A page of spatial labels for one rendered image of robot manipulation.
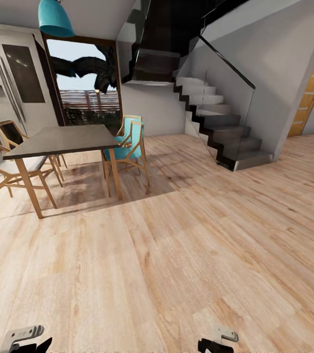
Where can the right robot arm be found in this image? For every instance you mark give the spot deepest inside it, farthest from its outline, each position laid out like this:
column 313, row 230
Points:
column 215, row 345

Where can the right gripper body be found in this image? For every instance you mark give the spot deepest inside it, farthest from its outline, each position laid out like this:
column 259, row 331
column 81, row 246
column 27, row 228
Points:
column 207, row 344

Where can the door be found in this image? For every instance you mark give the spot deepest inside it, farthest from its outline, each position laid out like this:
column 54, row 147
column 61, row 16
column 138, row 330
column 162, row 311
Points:
column 304, row 109

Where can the room light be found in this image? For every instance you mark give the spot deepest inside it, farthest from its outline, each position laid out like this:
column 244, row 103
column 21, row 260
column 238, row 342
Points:
column 53, row 19

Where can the breakfast table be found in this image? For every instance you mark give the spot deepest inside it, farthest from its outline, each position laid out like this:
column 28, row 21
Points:
column 60, row 140

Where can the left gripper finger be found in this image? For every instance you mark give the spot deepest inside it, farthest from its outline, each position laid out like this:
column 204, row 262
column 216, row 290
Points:
column 42, row 348

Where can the stairs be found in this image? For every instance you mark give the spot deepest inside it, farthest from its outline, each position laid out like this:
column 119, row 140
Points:
column 166, row 43

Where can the fixed window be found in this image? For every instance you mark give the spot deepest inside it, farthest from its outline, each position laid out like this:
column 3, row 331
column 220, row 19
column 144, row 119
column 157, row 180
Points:
column 85, row 73

